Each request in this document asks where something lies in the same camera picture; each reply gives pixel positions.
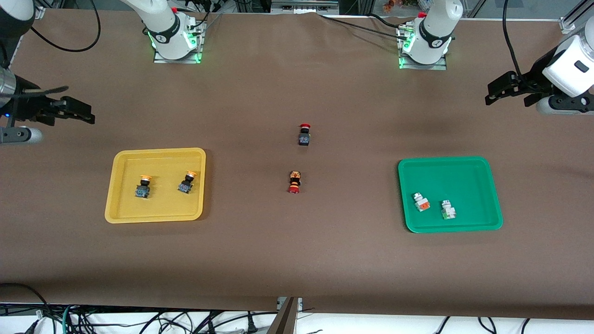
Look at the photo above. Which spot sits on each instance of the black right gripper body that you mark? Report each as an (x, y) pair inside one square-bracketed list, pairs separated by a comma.
[(27, 109)]

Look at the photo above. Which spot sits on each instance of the yellow mushroom button black base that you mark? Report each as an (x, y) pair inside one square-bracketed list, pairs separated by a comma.
[(143, 186), (187, 182)]

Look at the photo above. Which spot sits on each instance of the white button green base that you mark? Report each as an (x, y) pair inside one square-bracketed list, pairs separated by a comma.
[(448, 209)]

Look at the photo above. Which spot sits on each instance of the white button orange base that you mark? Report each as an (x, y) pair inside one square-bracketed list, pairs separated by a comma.
[(421, 202)]

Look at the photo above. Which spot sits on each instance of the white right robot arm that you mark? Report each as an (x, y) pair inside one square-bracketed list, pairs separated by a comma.
[(162, 28)]

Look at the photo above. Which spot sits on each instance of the green plastic tray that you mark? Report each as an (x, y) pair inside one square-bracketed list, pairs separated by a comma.
[(450, 178)]

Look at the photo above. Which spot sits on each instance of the yellow plastic tray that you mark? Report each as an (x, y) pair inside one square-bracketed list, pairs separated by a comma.
[(162, 208)]

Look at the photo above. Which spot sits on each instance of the red mushroom button black base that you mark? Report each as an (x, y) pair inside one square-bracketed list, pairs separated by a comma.
[(304, 135)]

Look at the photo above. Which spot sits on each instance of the grey device behind table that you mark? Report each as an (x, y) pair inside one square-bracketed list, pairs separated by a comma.
[(304, 5)]

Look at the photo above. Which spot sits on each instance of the red button orange black body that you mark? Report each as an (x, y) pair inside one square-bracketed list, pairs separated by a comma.
[(294, 182)]

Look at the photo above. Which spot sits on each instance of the brown table mat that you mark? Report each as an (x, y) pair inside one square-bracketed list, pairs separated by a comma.
[(297, 260)]

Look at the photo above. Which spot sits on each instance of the aluminium frame profile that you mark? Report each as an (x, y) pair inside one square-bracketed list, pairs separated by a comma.
[(571, 18)]

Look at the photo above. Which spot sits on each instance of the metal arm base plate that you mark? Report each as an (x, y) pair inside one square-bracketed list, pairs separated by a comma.
[(160, 59), (441, 66)]

